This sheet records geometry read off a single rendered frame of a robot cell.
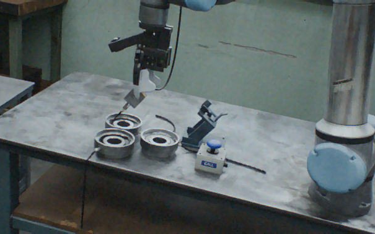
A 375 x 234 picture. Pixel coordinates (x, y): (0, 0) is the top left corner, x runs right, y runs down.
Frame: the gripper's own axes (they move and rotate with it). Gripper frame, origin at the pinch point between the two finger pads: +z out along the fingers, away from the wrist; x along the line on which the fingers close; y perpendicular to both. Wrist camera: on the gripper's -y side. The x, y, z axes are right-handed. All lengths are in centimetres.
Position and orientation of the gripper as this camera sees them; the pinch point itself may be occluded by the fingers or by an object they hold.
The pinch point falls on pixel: (137, 93)
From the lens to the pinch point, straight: 125.3
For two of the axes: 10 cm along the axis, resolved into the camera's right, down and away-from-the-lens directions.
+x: 2.1, -3.7, 9.1
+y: 9.7, 2.1, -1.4
